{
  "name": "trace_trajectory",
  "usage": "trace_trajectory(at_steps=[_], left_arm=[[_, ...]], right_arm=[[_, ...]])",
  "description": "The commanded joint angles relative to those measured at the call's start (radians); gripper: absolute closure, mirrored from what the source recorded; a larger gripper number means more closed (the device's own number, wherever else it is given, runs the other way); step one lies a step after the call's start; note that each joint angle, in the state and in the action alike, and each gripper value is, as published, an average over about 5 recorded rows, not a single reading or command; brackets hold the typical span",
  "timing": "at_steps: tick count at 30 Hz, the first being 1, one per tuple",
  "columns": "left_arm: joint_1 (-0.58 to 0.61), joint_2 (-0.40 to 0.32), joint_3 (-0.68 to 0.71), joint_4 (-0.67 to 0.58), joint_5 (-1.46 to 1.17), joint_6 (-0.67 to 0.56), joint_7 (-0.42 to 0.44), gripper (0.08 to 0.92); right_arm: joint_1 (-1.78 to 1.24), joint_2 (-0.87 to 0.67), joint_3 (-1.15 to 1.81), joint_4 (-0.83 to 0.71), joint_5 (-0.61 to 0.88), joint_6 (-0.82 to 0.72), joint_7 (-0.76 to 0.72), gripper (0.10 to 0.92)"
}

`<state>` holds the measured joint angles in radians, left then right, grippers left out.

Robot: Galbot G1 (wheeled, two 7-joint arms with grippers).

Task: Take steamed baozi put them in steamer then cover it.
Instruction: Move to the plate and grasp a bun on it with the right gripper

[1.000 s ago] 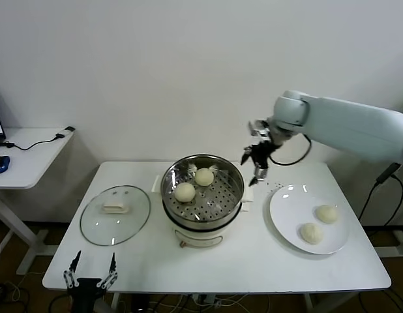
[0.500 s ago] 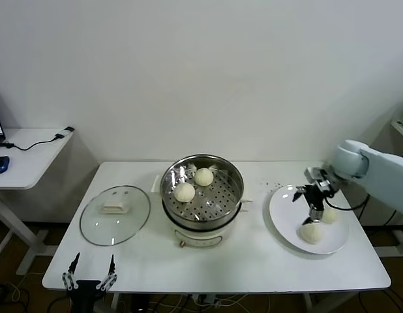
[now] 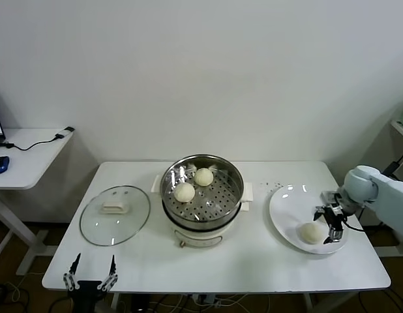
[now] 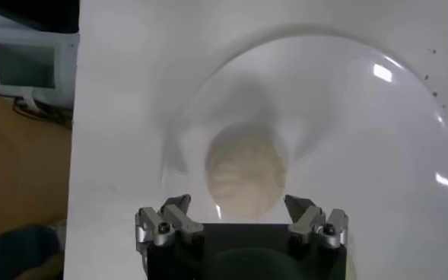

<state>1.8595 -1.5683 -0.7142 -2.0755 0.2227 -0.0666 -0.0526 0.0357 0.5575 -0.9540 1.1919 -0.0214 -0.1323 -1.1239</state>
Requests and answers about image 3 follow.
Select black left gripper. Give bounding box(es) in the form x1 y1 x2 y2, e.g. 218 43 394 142
61 252 119 313

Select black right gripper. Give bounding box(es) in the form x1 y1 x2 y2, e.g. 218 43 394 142
313 194 353 246

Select white steamed baozi bun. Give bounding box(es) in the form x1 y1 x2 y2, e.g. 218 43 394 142
173 182 196 203
194 168 215 187
296 222 325 245

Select round glass pot lid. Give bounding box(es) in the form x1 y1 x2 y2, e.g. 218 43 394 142
79 185 152 247

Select perforated steel steamer basket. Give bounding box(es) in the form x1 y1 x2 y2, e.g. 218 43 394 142
160 154 246 231

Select white round plate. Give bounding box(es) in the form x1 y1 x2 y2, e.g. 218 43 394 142
269 184 351 256

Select white electric cooker base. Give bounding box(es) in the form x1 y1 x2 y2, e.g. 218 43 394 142
151 174 256 248

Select white power strip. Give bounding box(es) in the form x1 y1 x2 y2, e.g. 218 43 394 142
191 293 222 308

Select white side table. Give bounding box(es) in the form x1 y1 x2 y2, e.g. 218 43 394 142
0 127 75 276

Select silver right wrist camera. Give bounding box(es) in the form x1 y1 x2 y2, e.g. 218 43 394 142
320 190 341 206

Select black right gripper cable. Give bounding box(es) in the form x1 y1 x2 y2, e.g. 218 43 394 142
343 208 365 233

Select black power cable with brick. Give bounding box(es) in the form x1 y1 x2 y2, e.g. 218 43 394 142
357 156 403 226

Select black cable with adapter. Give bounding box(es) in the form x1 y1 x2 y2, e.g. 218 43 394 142
1 126 75 151

